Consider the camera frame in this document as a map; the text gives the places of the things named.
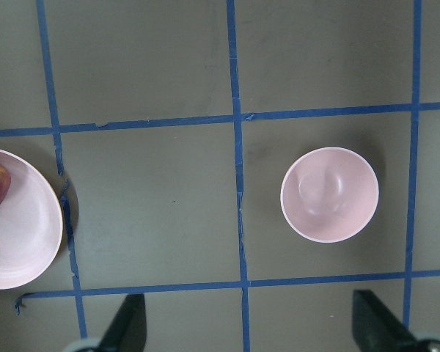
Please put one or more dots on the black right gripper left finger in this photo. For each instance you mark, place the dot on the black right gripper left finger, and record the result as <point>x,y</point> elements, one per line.
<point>128,329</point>

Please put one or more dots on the large pink plate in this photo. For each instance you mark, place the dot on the large pink plate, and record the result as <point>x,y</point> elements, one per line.
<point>31,224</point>

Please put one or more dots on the small pink bowl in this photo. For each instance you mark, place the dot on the small pink bowl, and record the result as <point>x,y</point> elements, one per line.
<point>329,195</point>

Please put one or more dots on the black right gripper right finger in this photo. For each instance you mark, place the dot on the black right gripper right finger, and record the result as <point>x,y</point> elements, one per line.
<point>376,328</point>

